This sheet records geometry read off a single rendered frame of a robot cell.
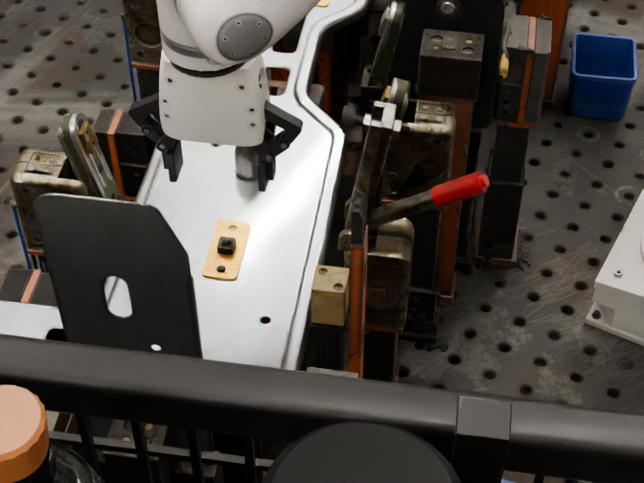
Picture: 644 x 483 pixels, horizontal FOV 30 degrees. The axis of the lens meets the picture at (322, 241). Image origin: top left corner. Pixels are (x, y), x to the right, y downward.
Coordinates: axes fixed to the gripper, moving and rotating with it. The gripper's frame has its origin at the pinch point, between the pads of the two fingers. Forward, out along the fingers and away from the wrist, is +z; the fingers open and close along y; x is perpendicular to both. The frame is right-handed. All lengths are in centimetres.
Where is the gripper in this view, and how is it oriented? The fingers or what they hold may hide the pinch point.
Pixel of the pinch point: (219, 171)
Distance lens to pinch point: 121.4
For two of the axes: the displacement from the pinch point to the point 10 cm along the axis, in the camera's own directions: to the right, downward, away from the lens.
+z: 0.0, 6.8, 7.3
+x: -1.5, 7.2, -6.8
